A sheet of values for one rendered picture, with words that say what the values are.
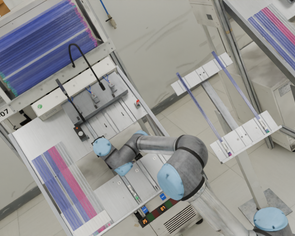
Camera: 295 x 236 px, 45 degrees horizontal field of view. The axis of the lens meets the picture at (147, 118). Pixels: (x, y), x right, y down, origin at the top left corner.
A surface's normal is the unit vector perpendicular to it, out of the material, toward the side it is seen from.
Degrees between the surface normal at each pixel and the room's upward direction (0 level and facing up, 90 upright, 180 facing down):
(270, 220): 8
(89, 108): 46
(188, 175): 66
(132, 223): 90
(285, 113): 90
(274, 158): 0
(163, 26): 90
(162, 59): 90
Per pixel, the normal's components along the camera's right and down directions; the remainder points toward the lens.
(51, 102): -0.03, -0.29
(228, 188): -0.43, -0.76
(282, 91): 0.37, 0.33
